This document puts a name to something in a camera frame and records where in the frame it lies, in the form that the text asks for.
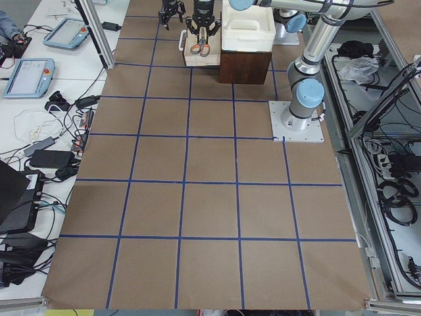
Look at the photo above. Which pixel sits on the grey orange scissors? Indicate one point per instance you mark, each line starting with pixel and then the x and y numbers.
pixel 201 48

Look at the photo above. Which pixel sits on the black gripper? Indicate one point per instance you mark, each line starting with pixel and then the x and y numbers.
pixel 203 10
pixel 170 4

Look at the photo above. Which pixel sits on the wooden drawer with white handle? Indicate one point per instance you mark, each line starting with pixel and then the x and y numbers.
pixel 213 59

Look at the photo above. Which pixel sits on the blue teach pendant near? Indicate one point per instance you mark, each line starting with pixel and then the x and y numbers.
pixel 30 79

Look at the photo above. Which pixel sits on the white crumpled cloth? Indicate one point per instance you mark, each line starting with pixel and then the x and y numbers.
pixel 359 70

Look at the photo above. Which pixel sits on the white plastic tray box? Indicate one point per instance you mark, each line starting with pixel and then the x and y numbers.
pixel 251 30

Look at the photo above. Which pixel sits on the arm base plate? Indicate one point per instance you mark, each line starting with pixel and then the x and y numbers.
pixel 283 37
pixel 287 128

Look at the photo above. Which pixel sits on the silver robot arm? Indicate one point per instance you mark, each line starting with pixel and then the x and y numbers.
pixel 307 91
pixel 172 2

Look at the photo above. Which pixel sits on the black power adapter brick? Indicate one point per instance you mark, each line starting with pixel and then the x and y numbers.
pixel 51 159

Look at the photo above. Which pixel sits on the aluminium frame post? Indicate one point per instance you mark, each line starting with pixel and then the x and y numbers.
pixel 91 19

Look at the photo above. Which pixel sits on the dark wooden drawer cabinet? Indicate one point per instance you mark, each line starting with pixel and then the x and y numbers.
pixel 238 67

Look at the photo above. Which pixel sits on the blue teach pendant far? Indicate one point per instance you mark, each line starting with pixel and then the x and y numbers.
pixel 68 34

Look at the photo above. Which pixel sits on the blue teach pendant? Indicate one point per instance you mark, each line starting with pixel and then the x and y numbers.
pixel 68 34
pixel 30 79

